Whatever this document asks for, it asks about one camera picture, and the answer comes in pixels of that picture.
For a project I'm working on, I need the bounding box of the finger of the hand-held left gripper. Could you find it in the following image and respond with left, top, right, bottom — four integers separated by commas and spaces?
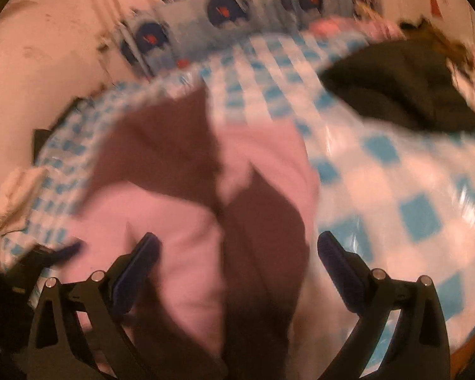
40, 241, 83, 266

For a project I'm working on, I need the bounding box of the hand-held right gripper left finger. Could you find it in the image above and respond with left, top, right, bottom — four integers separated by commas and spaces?
27, 231, 161, 380

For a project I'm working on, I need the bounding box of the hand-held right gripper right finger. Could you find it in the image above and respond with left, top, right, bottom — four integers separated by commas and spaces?
316, 230, 452, 380

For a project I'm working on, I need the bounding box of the pink and brown hoodie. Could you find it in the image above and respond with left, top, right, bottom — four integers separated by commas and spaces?
65, 85, 321, 380

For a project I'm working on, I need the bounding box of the cream quilted duvet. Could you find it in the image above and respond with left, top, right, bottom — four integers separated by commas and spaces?
0, 166, 51, 235

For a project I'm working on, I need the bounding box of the blue checkered bed sheet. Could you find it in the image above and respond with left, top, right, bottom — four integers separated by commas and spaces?
0, 32, 475, 365

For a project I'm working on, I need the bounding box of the dark clothing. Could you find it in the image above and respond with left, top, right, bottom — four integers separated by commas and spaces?
32, 128, 55, 161

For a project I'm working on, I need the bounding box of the dark green garment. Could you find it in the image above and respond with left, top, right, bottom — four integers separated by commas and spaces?
320, 41, 475, 134

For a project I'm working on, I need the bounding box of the striped cloth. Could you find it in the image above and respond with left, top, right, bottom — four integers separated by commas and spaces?
450, 45, 475, 113

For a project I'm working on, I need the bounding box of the pink cloth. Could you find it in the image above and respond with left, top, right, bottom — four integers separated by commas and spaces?
308, 16, 400, 40

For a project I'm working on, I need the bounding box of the brown cloth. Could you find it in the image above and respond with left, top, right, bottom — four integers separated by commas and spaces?
399, 15, 472, 61

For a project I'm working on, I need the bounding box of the whale print curtain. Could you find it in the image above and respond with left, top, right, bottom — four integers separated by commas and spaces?
115, 0, 475, 78

